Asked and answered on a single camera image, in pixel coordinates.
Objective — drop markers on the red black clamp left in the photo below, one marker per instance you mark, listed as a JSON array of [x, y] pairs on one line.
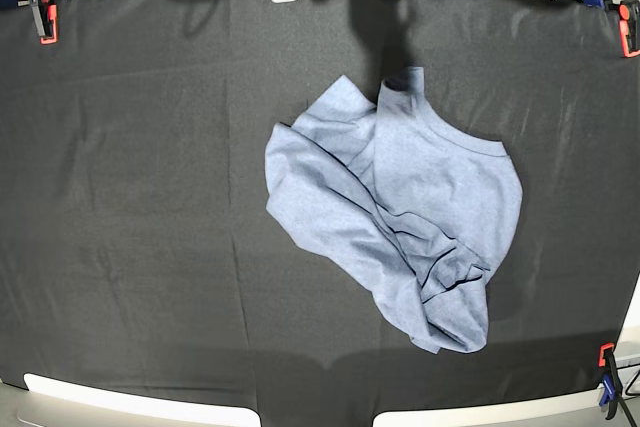
[[45, 19]]

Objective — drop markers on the red blue clamp front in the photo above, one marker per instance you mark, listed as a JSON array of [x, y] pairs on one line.
[[609, 380]]

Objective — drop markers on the red black clamp right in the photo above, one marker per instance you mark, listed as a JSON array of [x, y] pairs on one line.
[[629, 27]]

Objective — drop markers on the red black clamp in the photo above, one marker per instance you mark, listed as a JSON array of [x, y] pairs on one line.
[[45, 19], [629, 27]]

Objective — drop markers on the light blue t-shirt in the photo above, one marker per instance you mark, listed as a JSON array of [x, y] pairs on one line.
[[417, 212]]

